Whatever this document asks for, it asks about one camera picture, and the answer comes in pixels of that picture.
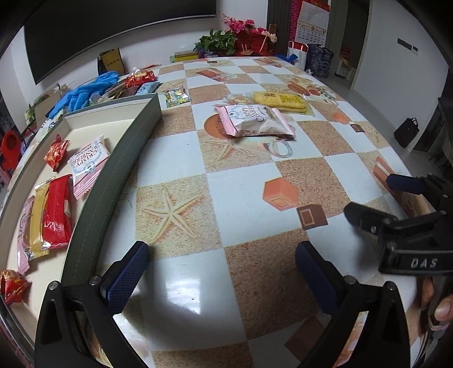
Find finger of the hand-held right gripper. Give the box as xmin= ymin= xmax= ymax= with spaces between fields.
xmin=344 ymin=202 xmax=400 ymax=236
xmin=386 ymin=173 xmax=453 ymax=199

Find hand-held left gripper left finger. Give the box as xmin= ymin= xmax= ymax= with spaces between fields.
xmin=33 ymin=241 xmax=151 ymax=368

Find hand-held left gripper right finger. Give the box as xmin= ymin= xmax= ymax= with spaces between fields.
xmin=295 ymin=241 xmax=411 ymax=368

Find long red snack packet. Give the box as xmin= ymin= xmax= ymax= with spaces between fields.
xmin=40 ymin=174 xmax=74 ymax=250

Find long grey tray box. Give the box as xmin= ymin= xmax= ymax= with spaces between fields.
xmin=0 ymin=93 xmax=163 ymax=354

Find pale pink snack packet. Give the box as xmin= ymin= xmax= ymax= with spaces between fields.
xmin=16 ymin=196 xmax=36 ymax=275

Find red pyramid snack packet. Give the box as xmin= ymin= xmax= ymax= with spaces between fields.
xmin=0 ymin=269 xmax=32 ymax=305

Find small red gold snack packet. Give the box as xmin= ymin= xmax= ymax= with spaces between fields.
xmin=43 ymin=134 xmax=70 ymax=173

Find person's right hand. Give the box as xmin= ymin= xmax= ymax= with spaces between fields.
xmin=420 ymin=276 xmax=453 ymax=324

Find dark cabinet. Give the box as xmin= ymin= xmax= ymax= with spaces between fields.
xmin=412 ymin=97 xmax=453 ymax=156

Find checkered printed tablecloth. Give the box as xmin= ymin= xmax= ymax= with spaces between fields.
xmin=7 ymin=55 xmax=436 ymax=368

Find stack of cartons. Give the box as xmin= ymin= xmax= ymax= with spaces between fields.
xmin=334 ymin=48 xmax=356 ymax=80

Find yellow cake packet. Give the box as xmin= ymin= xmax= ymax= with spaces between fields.
xmin=244 ymin=90 xmax=315 ymax=117

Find pink white cartoon snack packet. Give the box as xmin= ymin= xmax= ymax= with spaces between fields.
xmin=215 ymin=102 xmax=296 ymax=141

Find blue patterned bag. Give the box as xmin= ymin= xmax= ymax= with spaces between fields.
xmin=305 ymin=43 xmax=334 ymax=78

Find white paper bag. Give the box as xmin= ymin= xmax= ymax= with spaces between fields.
xmin=286 ymin=40 xmax=309 ymax=70

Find red plastic stool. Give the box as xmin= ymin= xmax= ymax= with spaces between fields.
xmin=0 ymin=129 xmax=22 ymax=177

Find green yellow candy packet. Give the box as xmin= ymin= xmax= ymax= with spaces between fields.
xmin=163 ymin=88 xmax=192 ymax=108

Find blue rubber gloves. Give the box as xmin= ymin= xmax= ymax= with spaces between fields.
xmin=48 ymin=71 xmax=121 ymax=119

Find blue snack packet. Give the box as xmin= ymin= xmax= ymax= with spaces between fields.
xmin=136 ymin=81 xmax=160 ymax=95

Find open cardboard box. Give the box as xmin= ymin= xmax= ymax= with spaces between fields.
xmin=33 ymin=85 xmax=71 ymax=119

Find red patterned snack packet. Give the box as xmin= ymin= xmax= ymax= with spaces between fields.
xmin=124 ymin=69 xmax=157 ymax=89

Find red gift box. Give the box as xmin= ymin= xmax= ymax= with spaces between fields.
xmin=234 ymin=30 xmax=271 ymax=55

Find black yellow bag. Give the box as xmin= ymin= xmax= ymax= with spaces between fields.
xmin=98 ymin=49 xmax=125 ymax=75

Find pink artificial flowers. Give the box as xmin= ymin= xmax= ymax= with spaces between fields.
xmin=220 ymin=13 xmax=277 ymax=45

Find green potted plant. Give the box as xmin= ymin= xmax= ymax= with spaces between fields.
xmin=194 ymin=29 xmax=237 ymax=56

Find white wall switch strip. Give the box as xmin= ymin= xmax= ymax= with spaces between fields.
xmin=397 ymin=37 xmax=420 ymax=54

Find wall calendar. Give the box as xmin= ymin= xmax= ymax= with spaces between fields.
xmin=295 ymin=0 xmax=330 ymax=46

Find dark ribbed wall panel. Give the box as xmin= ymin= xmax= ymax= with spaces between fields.
xmin=268 ymin=0 xmax=292 ymax=45

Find black wall screen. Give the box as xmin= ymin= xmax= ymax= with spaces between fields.
xmin=23 ymin=0 xmax=217 ymax=85

